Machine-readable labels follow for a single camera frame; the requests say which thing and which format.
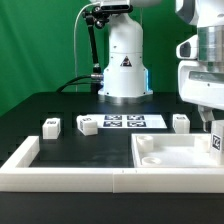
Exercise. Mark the white square tabletop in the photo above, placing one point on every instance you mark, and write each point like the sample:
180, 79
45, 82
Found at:
172, 151

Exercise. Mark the black camera on mount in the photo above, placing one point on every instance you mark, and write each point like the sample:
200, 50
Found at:
112, 6

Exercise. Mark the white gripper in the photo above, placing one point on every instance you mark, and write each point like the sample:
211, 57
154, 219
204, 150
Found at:
201, 74

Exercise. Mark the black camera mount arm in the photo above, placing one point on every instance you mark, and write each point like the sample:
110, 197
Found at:
93, 20

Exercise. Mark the white U-shaped fence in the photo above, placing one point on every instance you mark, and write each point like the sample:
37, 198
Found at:
16, 175

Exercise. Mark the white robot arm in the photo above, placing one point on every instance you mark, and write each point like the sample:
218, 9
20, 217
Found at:
125, 79

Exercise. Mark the paper sheet with AprilTags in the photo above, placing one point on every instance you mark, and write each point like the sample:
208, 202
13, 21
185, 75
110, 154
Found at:
127, 120

